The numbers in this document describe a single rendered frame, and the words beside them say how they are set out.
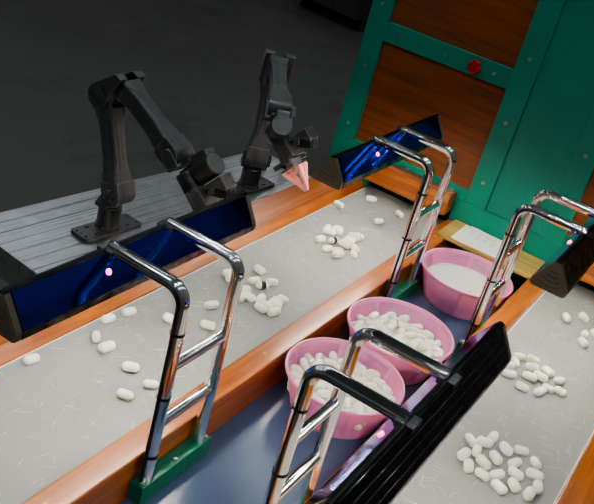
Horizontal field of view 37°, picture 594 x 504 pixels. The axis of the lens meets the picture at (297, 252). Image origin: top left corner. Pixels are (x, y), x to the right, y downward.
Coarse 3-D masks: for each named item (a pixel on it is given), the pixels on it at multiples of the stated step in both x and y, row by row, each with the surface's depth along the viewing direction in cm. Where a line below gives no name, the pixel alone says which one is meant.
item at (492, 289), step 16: (544, 192) 217; (528, 208) 205; (576, 208) 214; (592, 208) 213; (512, 224) 207; (528, 224) 222; (560, 224) 201; (576, 224) 200; (512, 240) 210; (496, 256) 213; (512, 256) 226; (496, 272) 214; (496, 288) 224; (480, 304) 218; (496, 304) 233; (480, 320) 236; (464, 336) 224
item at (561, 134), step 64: (384, 0) 268; (448, 0) 259; (512, 0) 250; (576, 0) 240; (384, 64) 276; (448, 64) 264; (512, 64) 255; (576, 64) 245; (384, 128) 282; (448, 128) 271; (512, 128) 259; (576, 128) 250; (512, 192) 266; (576, 192) 254
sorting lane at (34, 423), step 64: (256, 256) 231; (320, 256) 240; (384, 256) 249; (128, 320) 191; (192, 320) 198; (256, 320) 204; (0, 384) 164; (64, 384) 168; (128, 384) 173; (192, 384) 178; (0, 448) 150; (64, 448) 153
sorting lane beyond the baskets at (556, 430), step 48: (576, 288) 262; (528, 336) 229; (576, 336) 235; (528, 384) 209; (576, 384) 214; (480, 432) 187; (528, 432) 192; (576, 432) 196; (432, 480) 170; (480, 480) 173; (528, 480) 177
